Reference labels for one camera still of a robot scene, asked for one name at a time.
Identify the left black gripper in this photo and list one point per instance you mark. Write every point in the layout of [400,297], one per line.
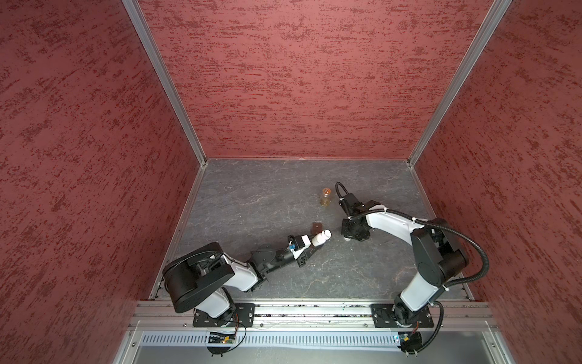
[300,261]

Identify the aluminium front rail frame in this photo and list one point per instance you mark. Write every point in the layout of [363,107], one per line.
[322,315]

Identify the aluminium corner post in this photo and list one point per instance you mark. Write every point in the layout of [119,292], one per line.
[146,37]
[484,33]

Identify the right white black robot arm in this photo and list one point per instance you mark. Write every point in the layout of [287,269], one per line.
[438,254]

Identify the brown pill organizer strip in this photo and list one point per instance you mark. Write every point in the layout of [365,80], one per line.
[317,227]

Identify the right aluminium corner post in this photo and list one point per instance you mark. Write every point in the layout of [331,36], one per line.
[484,33]

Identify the white pill bottle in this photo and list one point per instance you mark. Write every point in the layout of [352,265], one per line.
[321,238]

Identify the left aluminium corner post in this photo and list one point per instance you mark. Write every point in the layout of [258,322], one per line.
[146,37]

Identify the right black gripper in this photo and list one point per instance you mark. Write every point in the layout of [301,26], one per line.
[345,230]

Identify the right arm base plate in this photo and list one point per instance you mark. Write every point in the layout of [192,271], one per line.
[384,317]

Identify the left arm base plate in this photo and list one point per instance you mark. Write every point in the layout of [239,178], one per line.
[242,316]

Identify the amber glass pill jar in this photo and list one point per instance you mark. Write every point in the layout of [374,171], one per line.
[326,197]

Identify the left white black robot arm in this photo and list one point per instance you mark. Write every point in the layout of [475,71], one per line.
[198,281]

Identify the white slotted cable duct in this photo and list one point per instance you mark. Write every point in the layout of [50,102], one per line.
[383,341]

